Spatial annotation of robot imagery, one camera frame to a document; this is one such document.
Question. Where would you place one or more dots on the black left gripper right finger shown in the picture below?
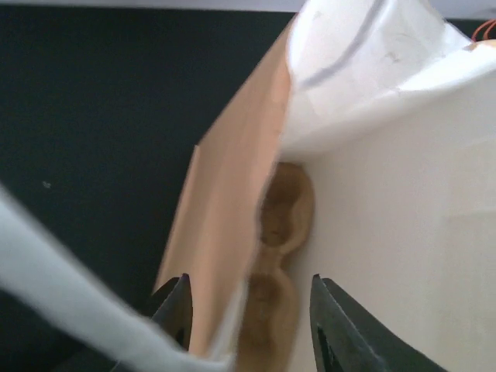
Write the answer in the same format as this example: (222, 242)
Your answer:
(346, 337)

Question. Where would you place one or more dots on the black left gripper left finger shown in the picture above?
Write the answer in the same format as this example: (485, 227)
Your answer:
(173, 309)

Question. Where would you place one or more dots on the brown paper takeout bag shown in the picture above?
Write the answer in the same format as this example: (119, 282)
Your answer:
(138, 145)

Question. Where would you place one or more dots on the printed paper bag orange handles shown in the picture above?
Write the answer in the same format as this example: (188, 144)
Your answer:
(483, 31)

